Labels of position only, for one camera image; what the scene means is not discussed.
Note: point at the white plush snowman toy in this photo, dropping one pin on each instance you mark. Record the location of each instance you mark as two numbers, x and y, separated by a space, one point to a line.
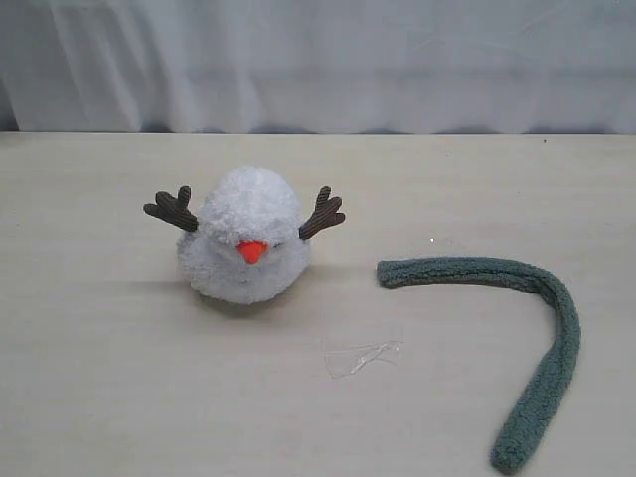
248 241

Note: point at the green fuzzy scarf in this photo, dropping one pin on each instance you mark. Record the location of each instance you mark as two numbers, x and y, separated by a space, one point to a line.
529 418

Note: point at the clear tape piece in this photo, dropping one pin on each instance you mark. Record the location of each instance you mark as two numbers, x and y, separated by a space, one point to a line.
346 362

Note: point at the white backdrop curtain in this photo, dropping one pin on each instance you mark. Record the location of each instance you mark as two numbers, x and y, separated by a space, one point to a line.
326 67

